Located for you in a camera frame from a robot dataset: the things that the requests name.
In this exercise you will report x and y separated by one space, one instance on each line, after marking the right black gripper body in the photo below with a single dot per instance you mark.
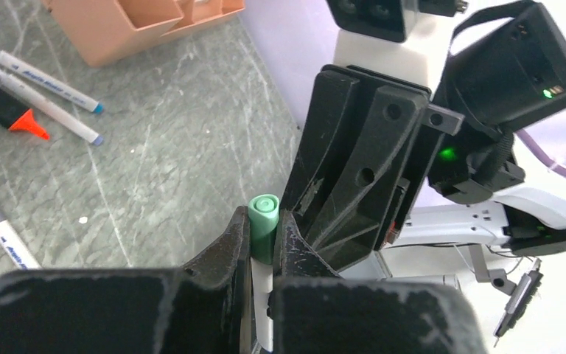
436 124

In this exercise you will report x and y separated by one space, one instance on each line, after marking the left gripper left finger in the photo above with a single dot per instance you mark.
203 306

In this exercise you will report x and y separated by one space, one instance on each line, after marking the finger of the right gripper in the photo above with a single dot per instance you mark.
329 121
362 202

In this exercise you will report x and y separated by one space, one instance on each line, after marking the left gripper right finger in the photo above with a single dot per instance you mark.
314 310

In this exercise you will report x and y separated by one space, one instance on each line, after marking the green capped white marker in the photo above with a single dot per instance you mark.
263 216

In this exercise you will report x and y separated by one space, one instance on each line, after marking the red capped white marker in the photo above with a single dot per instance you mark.
50 109

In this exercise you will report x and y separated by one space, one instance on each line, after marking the black orange highlighter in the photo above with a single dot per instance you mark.
17 116

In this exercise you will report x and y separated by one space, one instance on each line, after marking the blue capped white marker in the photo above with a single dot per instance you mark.
46 81

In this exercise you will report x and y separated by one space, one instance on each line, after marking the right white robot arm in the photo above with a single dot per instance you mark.
503 68

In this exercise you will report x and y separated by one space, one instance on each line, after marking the orange plastic file organizer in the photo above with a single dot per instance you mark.
106 31

